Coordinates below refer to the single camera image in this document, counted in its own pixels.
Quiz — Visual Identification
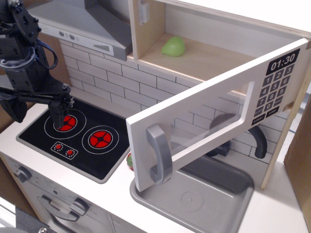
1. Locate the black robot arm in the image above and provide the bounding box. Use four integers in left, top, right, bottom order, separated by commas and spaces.
0, 0, 74, 128

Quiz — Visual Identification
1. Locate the grey microwave door handle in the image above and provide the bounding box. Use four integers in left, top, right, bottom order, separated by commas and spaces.
146, 124, 173, 186

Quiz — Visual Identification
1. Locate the grey sink basin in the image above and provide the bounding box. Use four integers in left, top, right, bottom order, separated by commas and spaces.
130, 156, 254, 233

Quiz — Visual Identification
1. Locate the grey range hood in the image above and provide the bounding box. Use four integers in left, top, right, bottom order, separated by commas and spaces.
28, 0, 132, 61

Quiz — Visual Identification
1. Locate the wooden microwave cabinet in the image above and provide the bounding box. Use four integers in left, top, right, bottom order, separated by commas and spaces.
128, 0, 311, 190

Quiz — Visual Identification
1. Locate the grey oven door handle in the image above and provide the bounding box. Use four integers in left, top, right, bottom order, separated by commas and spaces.
37, 195, 90, 222

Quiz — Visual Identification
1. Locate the green toy pear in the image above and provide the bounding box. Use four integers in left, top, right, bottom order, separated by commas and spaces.
161, 36, 186, 57

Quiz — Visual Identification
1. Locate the dark grey faucet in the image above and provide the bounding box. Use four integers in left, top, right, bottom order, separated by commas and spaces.
204, 113, 268, 159

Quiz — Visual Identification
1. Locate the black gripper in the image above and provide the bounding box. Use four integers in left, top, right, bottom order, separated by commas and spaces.
0, 47, 74, 128

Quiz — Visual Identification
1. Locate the white microwave door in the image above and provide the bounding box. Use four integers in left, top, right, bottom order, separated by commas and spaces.
126, 38, 311, 191

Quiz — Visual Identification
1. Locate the grey oven knob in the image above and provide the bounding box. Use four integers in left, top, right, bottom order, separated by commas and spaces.
15, 166, 32, 183

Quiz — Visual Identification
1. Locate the black toy stovetop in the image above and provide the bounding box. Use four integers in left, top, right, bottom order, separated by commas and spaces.
17, 100, 130, 183

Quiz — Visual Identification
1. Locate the red toy strawberry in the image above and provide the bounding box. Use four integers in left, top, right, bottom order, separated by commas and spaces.
126, 153, 134, 171

